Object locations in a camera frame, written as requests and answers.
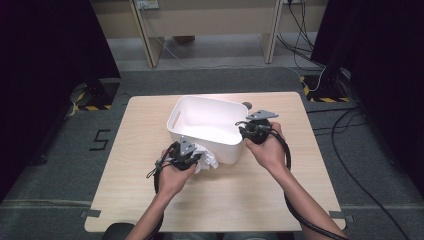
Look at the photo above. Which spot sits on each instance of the stand base with hazard tape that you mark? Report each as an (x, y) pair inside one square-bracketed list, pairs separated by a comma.
[(325, 90), (101, 95)]

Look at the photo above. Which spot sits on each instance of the person's right hand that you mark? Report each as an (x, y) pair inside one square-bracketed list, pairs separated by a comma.
[(270, 155)]

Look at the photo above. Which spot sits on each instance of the black chair seat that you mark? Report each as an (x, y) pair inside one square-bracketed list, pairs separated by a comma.
[(118, 231)]

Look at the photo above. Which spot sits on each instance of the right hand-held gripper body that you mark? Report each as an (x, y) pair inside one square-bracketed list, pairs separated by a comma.
[(258, 131)]

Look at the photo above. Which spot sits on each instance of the white waffle cloth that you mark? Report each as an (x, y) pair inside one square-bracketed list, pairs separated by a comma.
[(208, 161)]

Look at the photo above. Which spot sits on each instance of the white plastic bin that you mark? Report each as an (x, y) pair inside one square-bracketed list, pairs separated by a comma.
[(206, 123)]

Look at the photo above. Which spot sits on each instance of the black curtain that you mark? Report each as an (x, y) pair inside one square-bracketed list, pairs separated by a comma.
[(43, 66), (383, 50)]

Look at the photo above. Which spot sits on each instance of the beige wooden desk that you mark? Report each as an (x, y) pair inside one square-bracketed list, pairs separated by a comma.
[(206, 20)]

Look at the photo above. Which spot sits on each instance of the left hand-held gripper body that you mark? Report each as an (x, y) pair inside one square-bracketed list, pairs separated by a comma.
[(185, 160)]

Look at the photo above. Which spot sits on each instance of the grey tape piece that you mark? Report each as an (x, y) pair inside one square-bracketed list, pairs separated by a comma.
[(340, 216), (90, 213)]

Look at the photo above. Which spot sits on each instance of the white power outlet strip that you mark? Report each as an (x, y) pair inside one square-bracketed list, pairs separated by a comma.
[(147, 4)]

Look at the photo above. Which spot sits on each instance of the person's left hand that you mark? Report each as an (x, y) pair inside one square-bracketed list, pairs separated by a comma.
[(171, 181)]

